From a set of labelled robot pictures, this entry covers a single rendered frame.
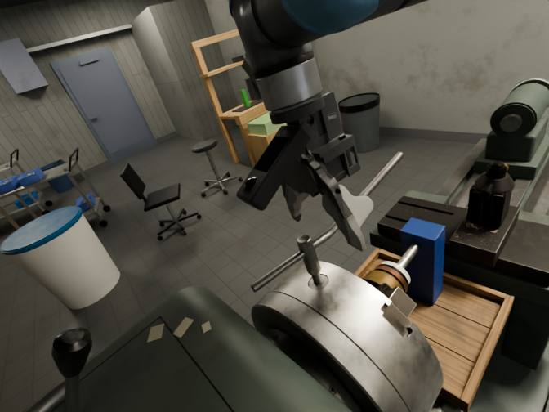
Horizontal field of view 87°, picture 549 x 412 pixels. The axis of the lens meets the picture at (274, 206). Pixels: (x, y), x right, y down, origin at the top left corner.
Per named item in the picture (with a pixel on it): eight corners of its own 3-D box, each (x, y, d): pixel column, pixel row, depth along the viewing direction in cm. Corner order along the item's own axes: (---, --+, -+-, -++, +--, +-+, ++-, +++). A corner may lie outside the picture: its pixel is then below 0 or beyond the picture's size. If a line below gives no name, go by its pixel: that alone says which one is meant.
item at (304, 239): (322, 302, 46) (301, 245, 41) (313, 295, 48) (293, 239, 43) (332, 293, 47) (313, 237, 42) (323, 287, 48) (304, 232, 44)
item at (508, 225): (493, 268, 70) (496, 253, 67) (448, 253, 77) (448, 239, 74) (517, 221, 80) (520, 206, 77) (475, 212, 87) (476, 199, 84)
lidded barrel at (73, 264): (120, 256, 311) (78, 198, 273) (131, 284, 264) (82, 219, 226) (60, 290, 287) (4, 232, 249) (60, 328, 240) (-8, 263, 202)
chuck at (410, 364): (428, 478, 45) (399, 356, 32) (292, 366, 69) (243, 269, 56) (450, 427, 50) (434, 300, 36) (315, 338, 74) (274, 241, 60)
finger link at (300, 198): (318, 208, 52) (328, 176, 45) (293, 225, 50) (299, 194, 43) (307, 197, 54) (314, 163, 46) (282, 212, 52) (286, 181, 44)
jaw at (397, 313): (363, 347, 50) (403, 340, 40) (342, 324, 51) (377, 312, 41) (395, 303, 56) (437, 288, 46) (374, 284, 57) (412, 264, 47)
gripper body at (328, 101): (363, 173, 40) (344, 87, 35) (319, 203, 37) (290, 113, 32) (327, 167, 47) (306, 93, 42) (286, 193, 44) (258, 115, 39)
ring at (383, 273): (390, 302, 52) (413, 270, 56) (346, 281, 58) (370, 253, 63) (392, 333, 56) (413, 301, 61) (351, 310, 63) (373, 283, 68)
